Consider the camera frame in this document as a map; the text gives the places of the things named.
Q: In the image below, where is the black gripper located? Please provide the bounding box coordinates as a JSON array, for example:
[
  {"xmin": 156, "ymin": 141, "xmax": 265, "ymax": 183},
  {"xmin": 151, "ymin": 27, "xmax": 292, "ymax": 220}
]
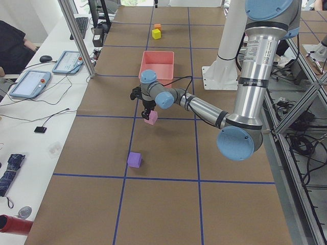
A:
[{"xmin": 142, "ymin": 100, "xmax": 156, "ymax": 120}]

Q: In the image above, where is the pink foam block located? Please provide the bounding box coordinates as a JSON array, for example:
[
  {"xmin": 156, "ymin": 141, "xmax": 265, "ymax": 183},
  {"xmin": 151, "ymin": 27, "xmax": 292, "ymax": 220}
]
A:
[{"xmin": 144, "ymin": 111, "xmax": 158, "ymax": 125}]

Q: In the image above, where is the purple foam block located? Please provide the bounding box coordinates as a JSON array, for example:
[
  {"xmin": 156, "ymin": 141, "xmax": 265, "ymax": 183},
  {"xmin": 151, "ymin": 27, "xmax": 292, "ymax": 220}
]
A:
[{"xmin": 127, "ymin": 152, "xmax": 142, "ymax": 168}]

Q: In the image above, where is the yellow foam block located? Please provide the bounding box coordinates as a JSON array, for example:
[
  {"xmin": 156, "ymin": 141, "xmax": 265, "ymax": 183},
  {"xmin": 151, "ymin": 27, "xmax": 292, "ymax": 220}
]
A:
[{"xmin": 151, "ymin": 29, "xmax": 161, "ymax": 40}]

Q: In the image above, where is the orange foam block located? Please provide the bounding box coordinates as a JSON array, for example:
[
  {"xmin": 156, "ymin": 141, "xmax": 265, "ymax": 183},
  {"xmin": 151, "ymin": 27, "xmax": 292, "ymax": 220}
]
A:
[{"xmin": 154, "ymin": 23, "xmax": 161, "ymax": 31}]

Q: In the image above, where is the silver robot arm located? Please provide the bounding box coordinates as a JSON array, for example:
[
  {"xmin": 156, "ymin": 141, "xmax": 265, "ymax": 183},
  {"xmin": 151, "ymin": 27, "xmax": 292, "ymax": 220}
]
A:
[{"xmin": 130, "ymin": 1, "xmax": 301, "ymax": 161}]

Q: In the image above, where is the pink plastic bin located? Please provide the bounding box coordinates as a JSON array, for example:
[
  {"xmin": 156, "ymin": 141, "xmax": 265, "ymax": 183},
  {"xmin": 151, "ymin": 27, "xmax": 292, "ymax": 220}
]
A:
[{"xmin": 138, "ymin": 51, "xmax": 174, "ymax": 88}]

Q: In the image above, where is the black box with label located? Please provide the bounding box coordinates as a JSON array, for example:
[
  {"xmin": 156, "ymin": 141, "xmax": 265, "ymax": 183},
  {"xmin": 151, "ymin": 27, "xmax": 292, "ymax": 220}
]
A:
[{"xmin": 92, "ymin": 28, "xmax": 104, "ymax": 47}]

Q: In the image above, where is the far blue teach pendant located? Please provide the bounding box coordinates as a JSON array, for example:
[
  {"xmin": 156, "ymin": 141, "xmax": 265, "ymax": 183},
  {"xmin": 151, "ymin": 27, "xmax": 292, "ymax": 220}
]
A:
[{"xmin": 52, "ymin": 51, "xmax": 83, "ymax": 75}]

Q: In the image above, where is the blue teach pendant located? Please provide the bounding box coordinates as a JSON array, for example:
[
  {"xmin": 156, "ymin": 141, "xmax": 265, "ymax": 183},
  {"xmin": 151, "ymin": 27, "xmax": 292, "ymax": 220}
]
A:
[
  {"xmin": 9, "ymin": 70, "xmax": 52, "ymax": 99},
  {"xmin": 52, "ymin": 51, "xmax": 83, "ymax": 75}
]

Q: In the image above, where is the small black square device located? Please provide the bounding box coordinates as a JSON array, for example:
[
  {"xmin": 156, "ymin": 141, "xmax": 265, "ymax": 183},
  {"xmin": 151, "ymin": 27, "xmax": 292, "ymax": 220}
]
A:
[{"xmin": 34, "ymin": 126, "xmax": 47, "ymax": 134}]

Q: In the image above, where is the black keyboard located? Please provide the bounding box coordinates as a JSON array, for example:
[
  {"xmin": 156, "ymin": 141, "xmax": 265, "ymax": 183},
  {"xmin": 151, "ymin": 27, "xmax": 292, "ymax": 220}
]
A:
[{"xmin": 75, "ymin": 17, "xmax": 89, "ymax": 39}]

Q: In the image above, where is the black computer mouse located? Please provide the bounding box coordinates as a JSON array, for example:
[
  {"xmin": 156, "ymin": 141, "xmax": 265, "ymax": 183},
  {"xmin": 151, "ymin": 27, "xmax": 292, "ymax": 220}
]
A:
[{"xmin": 39, "ymin": 55, "xmax": 53, "ymax": 63}]

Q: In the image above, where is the near blue teach pendant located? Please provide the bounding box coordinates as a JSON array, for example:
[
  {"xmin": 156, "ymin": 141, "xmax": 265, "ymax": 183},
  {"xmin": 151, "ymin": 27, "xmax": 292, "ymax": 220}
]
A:
[{"xmin": 9, "ymin": 70, "xmax": 52, "ymax": 99}]

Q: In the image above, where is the seated person in black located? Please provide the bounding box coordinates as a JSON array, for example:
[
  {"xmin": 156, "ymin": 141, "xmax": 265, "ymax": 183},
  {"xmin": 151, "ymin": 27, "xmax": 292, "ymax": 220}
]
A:
[{"xmin": 1, "ymin": 20, "xmax": 37, "ymax": 77}]

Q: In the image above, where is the folded blue umbrella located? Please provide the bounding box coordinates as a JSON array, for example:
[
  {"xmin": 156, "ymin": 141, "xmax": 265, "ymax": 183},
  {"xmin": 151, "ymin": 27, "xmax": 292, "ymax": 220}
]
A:
[{"xmin": 1, "ymin": 154, "xmax": 26, "ymax": 209}]

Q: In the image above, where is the round metal disc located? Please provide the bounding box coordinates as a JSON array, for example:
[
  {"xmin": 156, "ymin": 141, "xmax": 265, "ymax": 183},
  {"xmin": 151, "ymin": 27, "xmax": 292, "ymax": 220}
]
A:
[{"xmin": 17, "ymin": 206, "xmax": 32, "ymax": 219}]

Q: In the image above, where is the red cylinder bottle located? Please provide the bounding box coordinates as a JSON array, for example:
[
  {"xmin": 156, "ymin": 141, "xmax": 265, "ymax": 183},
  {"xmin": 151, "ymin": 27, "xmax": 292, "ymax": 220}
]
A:
[{"xmin": 1, "ymin": 214, "xmax": 33, "ymax": 235}]

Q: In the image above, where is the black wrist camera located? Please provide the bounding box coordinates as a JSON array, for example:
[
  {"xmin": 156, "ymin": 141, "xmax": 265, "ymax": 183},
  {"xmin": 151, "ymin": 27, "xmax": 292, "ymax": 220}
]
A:
[{"xmin": 130, "ymin": 86, "xmax": 143, "ymax": 101}]

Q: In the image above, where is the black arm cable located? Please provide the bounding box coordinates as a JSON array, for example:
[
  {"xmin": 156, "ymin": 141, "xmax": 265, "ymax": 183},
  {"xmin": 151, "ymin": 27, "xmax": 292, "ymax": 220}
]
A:
[{"xmin": 161, "ymin": 76, "xmax": 194, "ymax": 108}]

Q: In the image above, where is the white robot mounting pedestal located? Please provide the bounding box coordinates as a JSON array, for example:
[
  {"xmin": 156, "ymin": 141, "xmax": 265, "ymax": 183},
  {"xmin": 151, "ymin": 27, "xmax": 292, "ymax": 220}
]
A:
[{"xmin": 202, "ymin": 0, "xmax": 247, "ymax": 90}]

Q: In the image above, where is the aluminium frame post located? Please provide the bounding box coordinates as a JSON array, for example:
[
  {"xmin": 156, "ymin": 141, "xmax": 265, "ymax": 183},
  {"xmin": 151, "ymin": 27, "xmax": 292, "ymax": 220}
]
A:
[{"xmin": 58, "ymin": 0, "xmax": 96, "ymax": 78}]

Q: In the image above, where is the aluminium side frame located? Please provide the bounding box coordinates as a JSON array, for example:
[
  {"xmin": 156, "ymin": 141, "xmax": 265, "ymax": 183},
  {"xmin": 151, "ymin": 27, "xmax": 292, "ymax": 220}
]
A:
[{"xmin": 263, "ymin": 31, "xmax": 326, "ymax": 244}]

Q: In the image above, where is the bundle of black cables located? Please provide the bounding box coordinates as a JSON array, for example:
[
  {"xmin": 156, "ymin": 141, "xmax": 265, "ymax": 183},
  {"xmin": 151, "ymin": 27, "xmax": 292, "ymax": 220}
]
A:
[{"xmin": 270, "ymin": 96, "xmax": 327, "ymax": 194}]

